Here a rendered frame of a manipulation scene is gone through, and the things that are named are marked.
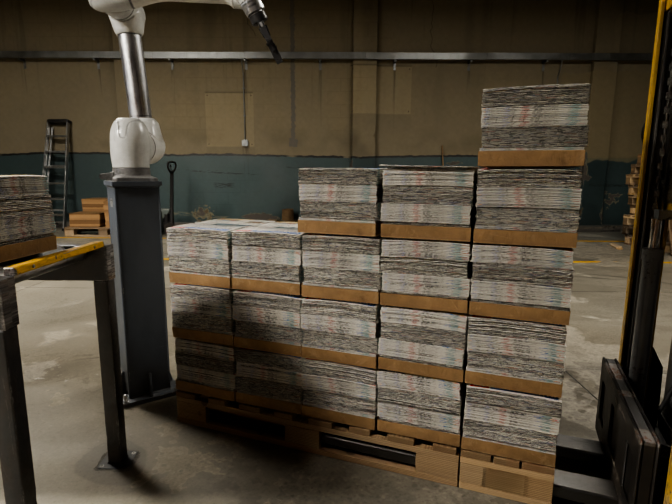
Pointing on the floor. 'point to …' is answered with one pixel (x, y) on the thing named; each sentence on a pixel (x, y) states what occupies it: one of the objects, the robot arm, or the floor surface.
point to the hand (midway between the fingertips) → (278, 59)
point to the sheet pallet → (90, 219)
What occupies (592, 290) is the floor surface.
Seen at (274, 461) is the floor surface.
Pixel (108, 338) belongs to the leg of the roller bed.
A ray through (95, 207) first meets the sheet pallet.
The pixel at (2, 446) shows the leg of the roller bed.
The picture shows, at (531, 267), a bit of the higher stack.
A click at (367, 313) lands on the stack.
